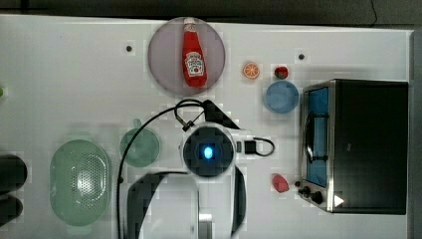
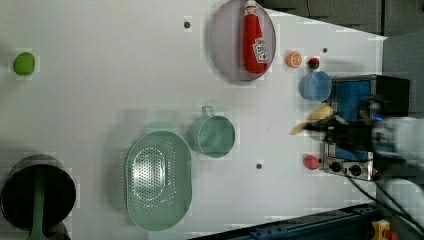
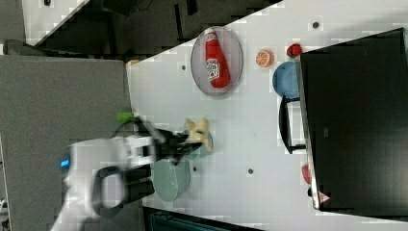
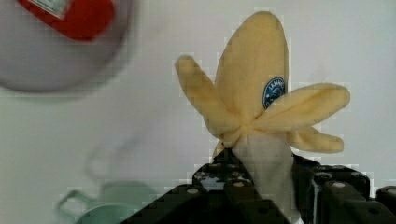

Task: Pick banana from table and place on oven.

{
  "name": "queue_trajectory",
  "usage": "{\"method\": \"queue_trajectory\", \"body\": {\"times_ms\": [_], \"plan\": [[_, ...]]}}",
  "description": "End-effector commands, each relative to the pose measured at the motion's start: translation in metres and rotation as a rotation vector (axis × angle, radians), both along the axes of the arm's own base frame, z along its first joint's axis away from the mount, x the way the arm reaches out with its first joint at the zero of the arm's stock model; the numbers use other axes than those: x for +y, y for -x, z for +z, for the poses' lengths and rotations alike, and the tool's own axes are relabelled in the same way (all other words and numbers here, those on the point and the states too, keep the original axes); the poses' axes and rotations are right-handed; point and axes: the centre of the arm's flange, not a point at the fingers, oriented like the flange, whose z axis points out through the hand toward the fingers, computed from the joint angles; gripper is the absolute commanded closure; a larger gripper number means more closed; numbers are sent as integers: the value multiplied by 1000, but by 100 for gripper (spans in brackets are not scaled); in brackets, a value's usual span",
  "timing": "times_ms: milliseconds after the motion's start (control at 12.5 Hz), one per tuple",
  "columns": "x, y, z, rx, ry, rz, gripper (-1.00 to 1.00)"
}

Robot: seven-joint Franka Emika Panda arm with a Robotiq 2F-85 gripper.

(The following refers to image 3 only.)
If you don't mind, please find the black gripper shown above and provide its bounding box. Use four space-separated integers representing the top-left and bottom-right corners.
154 129 202 166

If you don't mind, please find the yellow banana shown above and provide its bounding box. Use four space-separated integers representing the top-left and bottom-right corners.
185 117 213 152

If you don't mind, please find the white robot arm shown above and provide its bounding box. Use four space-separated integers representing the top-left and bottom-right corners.
50 129 213 231

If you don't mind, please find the black toaster oven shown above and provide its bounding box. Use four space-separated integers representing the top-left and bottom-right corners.
279 28 408 221

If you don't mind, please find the green perforated colander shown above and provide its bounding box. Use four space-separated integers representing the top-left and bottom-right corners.
152 160 191 202

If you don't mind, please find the green lime toy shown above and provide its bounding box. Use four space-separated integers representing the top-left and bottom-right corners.
116 113 135 123

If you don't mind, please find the red ketchup bottle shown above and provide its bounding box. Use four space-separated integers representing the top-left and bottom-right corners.
204 28 230 89

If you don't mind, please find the purple round plate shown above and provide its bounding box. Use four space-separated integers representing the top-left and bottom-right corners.
191 26 243 97

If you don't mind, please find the grey partition panel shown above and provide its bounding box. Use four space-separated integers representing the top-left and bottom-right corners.
1 56 131 231

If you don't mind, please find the orange slice toy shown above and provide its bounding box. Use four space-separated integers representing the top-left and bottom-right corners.
256 50 274 67

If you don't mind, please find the blue bowl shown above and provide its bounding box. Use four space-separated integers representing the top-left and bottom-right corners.
272 62 299 99

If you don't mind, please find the pink red fruit toy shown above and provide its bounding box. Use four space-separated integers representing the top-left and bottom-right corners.
301 165 311 184

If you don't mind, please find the small red strawberry toy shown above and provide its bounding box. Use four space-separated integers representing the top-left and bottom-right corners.
287 43 303 58

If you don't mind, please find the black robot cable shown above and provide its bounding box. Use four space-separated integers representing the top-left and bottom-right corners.
112 116 155 142

